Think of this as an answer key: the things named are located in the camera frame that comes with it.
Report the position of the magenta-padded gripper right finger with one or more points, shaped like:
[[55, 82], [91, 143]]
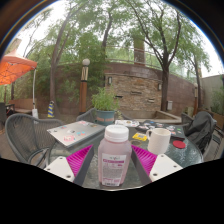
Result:
[[165, 165]]

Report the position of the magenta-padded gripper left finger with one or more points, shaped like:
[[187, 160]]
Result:
[[58, 166]]

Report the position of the pink drink bottle white cap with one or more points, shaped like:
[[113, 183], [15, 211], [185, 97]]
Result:
[[114, 156]]

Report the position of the white ceramic mug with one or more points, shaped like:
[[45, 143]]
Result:
[[159, 141]]

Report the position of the flat round red coaster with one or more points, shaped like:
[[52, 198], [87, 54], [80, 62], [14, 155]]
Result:
[[179, 144]]

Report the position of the black laptop with stickers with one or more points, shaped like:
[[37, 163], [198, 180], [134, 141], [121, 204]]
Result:
[[173, 130]]

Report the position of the yellow printed card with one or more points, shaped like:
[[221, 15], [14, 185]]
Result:
[[140, 136]]

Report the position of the silver laptop with stickers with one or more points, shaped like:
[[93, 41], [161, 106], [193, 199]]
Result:
[[75, 132]]

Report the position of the brown tape roll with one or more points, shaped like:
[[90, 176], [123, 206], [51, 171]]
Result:
[[132, 143]]

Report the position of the black jacket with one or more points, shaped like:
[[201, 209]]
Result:
[[201, 130]]

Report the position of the white sticker sheet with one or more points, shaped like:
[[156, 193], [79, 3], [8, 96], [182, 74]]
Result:
[[126, 123]]

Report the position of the blue yellow striped cone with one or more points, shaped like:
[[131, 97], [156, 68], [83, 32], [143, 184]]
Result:
[[50, 110]]

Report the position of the wooden bench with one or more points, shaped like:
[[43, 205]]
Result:
[[21, 104]]

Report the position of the large forked tree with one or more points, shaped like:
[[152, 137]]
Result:
[[165, 86]]

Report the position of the potted green plant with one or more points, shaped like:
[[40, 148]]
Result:
[[105, 100]]

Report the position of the leaning tree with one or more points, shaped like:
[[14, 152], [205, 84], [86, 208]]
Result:
[[53, 83]]

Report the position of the orange canopy with white pole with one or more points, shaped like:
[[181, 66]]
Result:
[[15, 68]]

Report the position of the grey wall box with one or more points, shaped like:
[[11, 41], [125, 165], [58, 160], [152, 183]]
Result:
[[169, 105]]

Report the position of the wooden lamp post with globe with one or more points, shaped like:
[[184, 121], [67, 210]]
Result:
[[196, 103], [83, 93]]

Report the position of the black wall lamp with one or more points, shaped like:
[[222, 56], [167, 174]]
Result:
[[109, 80], [159, 86]]

